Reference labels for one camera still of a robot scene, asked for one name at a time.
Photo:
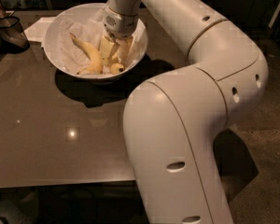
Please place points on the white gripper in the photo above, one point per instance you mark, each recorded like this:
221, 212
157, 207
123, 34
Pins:
121, 24

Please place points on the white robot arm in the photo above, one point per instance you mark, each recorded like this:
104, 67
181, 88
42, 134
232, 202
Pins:
170, 121

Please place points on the dark mesh basket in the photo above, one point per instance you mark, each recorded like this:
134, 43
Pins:
12, 37

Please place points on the white bowl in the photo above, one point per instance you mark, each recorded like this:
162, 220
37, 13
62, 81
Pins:
53, 41

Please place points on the white paper sheet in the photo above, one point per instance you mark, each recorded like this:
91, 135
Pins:
36, 32

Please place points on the white paper liner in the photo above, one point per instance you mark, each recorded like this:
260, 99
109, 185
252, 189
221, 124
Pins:
74, 53

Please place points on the yellow banana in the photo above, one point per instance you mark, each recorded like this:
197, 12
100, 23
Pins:
115, 66
96, 65

